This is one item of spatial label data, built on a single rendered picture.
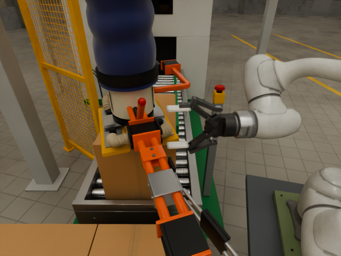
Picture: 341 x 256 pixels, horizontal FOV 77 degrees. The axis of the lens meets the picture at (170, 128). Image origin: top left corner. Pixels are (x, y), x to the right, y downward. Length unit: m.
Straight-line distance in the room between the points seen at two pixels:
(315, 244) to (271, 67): 0.53
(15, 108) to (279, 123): 1.77
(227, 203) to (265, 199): 0.94
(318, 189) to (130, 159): 0.78
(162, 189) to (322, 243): 0.48
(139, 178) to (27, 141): 1.20
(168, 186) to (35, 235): 0.98
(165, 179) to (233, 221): 1.49
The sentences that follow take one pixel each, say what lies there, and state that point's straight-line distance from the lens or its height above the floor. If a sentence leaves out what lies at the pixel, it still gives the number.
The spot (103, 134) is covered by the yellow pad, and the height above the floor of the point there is 1.09.
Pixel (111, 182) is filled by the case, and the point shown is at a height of 0.69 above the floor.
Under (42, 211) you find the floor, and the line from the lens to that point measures 2.23.
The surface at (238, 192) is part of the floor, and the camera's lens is 2.16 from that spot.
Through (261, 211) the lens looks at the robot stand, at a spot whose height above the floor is 0.75.
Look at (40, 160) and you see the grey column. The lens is 2.22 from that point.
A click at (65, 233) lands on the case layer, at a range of 1.31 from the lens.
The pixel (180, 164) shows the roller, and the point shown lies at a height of 0.53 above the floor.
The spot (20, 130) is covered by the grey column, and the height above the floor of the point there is 0.63.
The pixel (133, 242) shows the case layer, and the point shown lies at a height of 0.54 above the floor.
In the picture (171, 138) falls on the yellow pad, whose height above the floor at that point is 1.10.
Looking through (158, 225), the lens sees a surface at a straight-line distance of 0.43.
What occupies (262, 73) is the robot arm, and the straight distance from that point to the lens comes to 0.77.
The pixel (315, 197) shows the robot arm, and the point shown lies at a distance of 0.90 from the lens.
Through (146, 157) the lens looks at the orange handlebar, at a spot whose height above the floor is 1.21.
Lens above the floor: 1.58
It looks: 33 degrees down
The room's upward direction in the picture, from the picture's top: straight up
